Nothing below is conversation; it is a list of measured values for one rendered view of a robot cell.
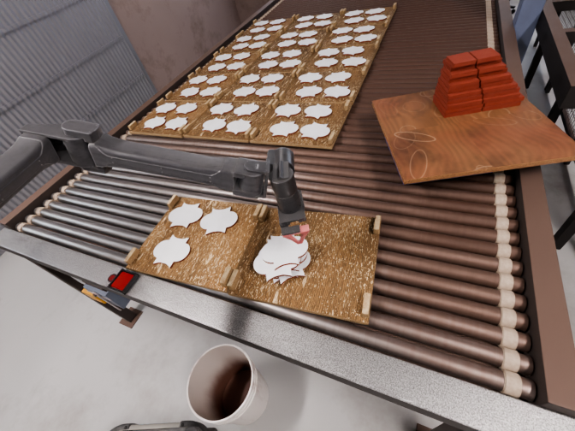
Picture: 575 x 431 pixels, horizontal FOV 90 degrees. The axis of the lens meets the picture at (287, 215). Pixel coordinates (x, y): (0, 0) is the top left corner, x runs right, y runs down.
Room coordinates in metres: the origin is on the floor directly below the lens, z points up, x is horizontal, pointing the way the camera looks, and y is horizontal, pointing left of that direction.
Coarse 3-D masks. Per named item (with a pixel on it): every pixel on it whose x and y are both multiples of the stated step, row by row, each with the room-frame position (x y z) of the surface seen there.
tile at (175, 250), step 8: (168, 240) 0.73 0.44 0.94; (176, 240) 0.72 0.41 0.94; (184, 240) 0.71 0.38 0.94; (160, 248) 0.70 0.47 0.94; (168, 248) 0.69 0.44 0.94; (176, 248) 0.68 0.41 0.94; (184, 248) 0.67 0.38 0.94; (160, 256) 0.67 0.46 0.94; (168, 256) 0.66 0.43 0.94; (176, 256) 0.65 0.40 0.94; (184, 256) 0.64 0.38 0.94; (168, 264) 0.62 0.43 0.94
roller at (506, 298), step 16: (96, 208) 1.10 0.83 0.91; (112, 208) 1.05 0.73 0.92; (384, 272) 0.38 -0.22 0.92; (400, 272) 0.37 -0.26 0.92; (416, 272) 0.36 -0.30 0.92; (432, 288) 0.30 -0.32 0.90; (448, 288) 0.29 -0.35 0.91; (464, 288) 0.28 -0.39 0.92; (480, 288) 0.26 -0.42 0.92; (496, 304) 0.22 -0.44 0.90; (512, 304) 0.21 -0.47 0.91
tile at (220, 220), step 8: (208, 216) 0.79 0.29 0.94; (216, 216) 0.78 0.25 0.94; (224, 216) 0.77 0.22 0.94; (232, 216) 0.75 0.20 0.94; (200, 224) 0.76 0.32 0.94; (208, 224) 0.75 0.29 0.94; (216, 224) 0.74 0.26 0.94; (224, 224) 0.73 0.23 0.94; (232, 224) 0.72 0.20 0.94; (208, 232) 0.71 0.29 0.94; (216, 232) 0.71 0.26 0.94; (224, 232) 0.69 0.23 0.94
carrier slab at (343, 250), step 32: (320, 224) 0.61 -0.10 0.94; (352, 224) 0.57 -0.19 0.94; (256, 256) 0.56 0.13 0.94; (320, 256) 0.49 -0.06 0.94; (352, 256) 0.45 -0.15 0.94; (256, 288) 0.44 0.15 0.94; (288, 288) 0.41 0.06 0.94; (320, 288) 0.38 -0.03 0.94; (352, 288) 0.36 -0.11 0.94; (352, 320) 0.27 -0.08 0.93
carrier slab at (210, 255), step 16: (208, 208) 0.85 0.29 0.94; (224, 208) 0.82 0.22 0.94; (240, 208) 0.79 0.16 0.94; (256, 208) 0.77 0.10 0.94; (160, 224) 0.84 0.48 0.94; (192, 224) 0.78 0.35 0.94; (240, 224) 0.71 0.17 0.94; (256, 224) 0.69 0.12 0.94; (160, 240) 0.75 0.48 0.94; (192, 240) 0.70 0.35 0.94; (208, 240) 0.68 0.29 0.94; (224, 240) 0.66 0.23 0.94; (240, 240) 0.64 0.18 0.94; (144, 256) 0.70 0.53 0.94; (192, 256) 0.64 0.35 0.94; (208, 256) 0.61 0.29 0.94; (224, 256) 0.59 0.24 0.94; (240, 256) 0.57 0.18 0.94; (144, 272) 0.63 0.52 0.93; (160, 272) 0.61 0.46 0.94; (176, 272) 0.59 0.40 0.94; (192, 272) 0.57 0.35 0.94; (208, 272) 0.55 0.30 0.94; (208, 288) 0.50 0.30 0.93; (224, 288) 0.47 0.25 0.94
